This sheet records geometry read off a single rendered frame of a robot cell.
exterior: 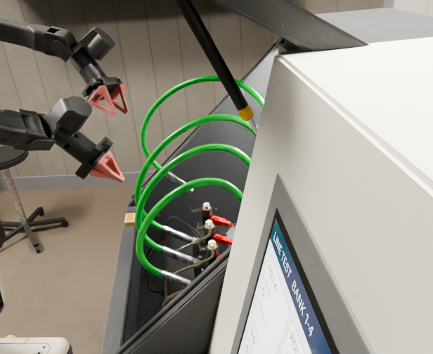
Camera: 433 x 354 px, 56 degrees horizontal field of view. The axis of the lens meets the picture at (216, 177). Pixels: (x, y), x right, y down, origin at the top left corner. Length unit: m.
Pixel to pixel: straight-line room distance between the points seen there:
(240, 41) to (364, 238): 2.84
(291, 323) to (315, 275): 0.07
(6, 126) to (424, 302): 0.82
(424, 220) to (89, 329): 2.22
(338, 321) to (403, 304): 0.07
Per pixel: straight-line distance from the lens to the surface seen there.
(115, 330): 1.00
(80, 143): 0.99
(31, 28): 1.22
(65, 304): 2.57
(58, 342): 1.99
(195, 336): 0.82
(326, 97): 0.38
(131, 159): 3.49
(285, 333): 0.41
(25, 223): 3.21
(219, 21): 3.06
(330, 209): 0.34
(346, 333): 0.30
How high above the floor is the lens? 1.66
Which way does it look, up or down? 28 degrees down
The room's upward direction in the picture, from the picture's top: 5 degrees counter-clockwise
